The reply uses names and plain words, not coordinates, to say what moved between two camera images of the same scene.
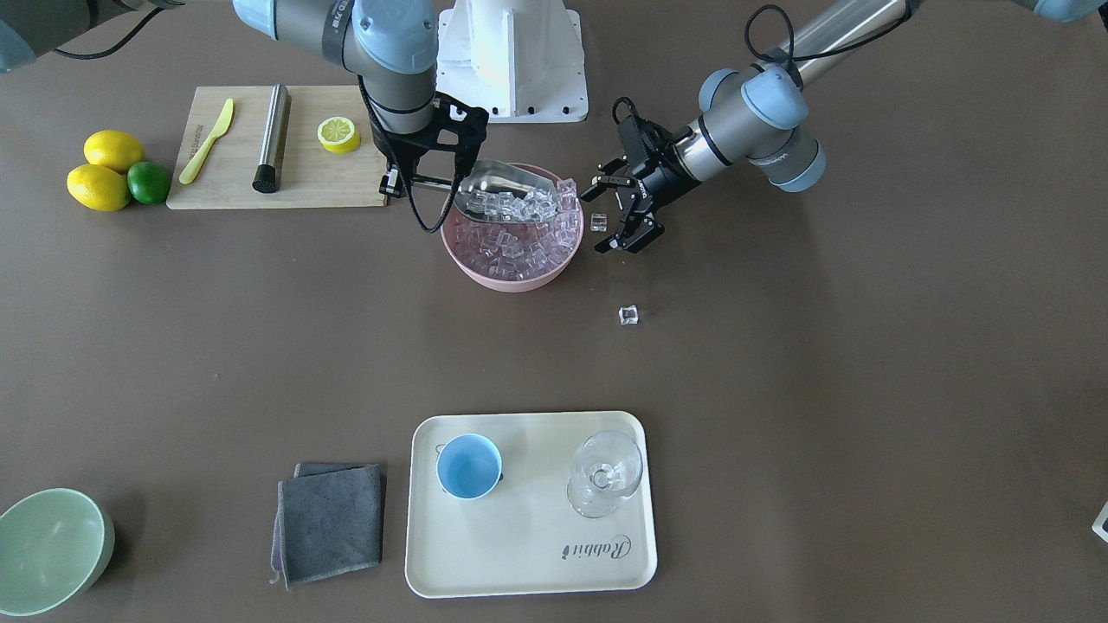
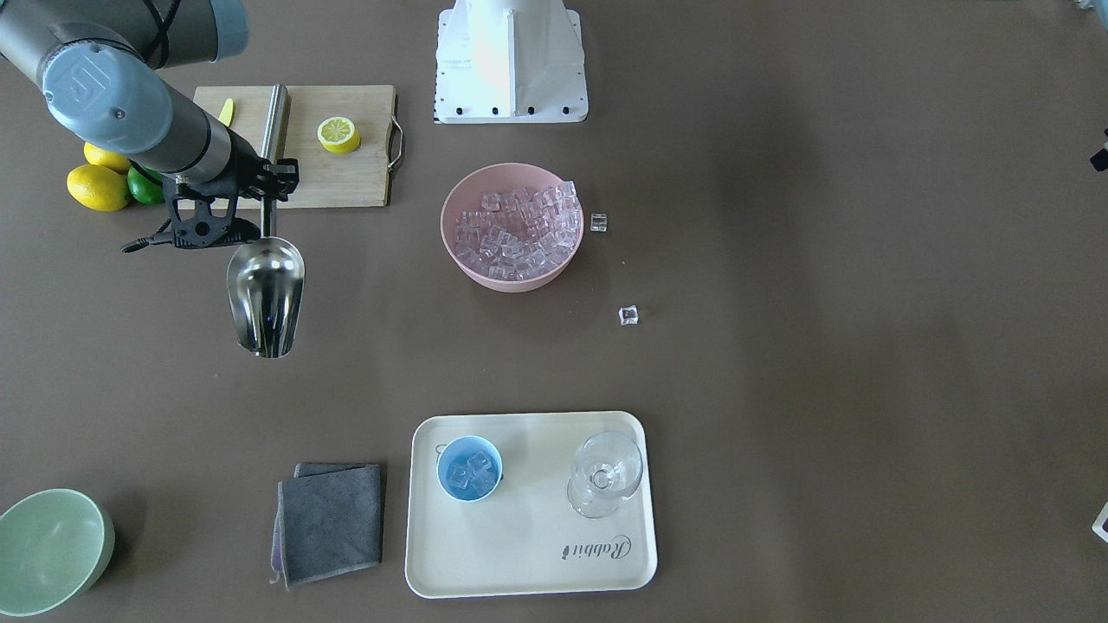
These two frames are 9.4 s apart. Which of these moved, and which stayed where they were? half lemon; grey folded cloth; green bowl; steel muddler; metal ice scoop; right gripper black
Moved: right gripper black; metal ice scoop
Stayed: green bowl; half lemon; steel muddler; grey folded cloth
